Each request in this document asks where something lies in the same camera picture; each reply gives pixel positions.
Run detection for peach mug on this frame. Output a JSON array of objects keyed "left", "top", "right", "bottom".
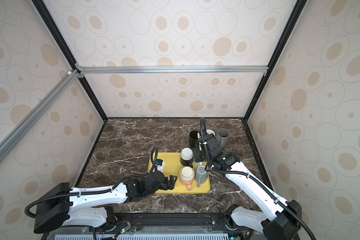
[{"left": 180, "top": 166, "right": 195, "bottom": 191}]

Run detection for white round mug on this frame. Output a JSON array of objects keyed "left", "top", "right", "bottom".
[{"left": 206, "top": 129, "right": 216, "bottom": 137}]

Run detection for tall grey mug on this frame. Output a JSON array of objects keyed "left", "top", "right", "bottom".
[{"left": 216, "top": 129, "right": 230, "bottom": 148}]

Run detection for black mug white base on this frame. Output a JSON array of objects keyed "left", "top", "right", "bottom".
[{"left": 180, "top": 148, "right": 194, "bottom": 168}]

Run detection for short grey mug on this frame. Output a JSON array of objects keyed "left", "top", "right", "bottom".
[{"left": 195, "top": 166, "right": 208, "bottom": 188}]

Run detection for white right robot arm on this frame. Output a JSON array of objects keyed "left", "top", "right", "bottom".
[{"left": 198, "top": 134, "right": 303, "bottom": 240}]

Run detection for yellow tray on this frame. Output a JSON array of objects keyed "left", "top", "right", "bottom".
[{"left": 156, "top": 153, "right": 211, "bottom": 194}]

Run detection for aluminium crossbar back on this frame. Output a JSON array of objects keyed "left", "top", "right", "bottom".
[{"left": 78, "top": 66, "right": 269, "bottom": 75}]

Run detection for aluminium crossbar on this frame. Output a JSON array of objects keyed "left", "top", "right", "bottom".
[
  {"left": 78, "top": 66, "right": 269, "bottom": 75},
  {"left": 0, "top": 69, "right": 79, "bottom": 163}
]

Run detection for aluminium crossbar left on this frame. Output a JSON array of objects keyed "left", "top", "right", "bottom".
[{"left": 0, "top": 69, "right": 79, "bottom": 163}]

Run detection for black corrugated cable right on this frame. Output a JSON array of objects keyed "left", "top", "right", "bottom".
[{"left": 199, "top": 117, "right": 317, "bottom": 240}]

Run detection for black corrugated cable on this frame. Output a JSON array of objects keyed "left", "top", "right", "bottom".
[
  {"left": 23, "top": 146, "right": 159, "bottom": 219},
  {"left": 199, "top": 117, "right": 317, "bottom": 240}
]

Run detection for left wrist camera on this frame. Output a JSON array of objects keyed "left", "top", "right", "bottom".
[{"left": 154, "top": 159, "right": 165, "bottom": 173}]

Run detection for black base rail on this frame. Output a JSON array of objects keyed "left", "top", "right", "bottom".
[{"left": 42, "top": 213, "right": 254, "bottom": 240}]

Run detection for black corrugated cable left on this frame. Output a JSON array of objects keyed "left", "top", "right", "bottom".
[{"left": 23, "top": 146, "right": 159, "bottom": 219}]

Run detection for black right corner post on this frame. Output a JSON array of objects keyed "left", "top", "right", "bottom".
[{"left": 244, "top": 0, "right": 308, "bottom": 123}]

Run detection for black corner frame post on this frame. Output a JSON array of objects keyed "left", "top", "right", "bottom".
[{"left": 31, "top": 0, "right": 108, "bottom": 122}]

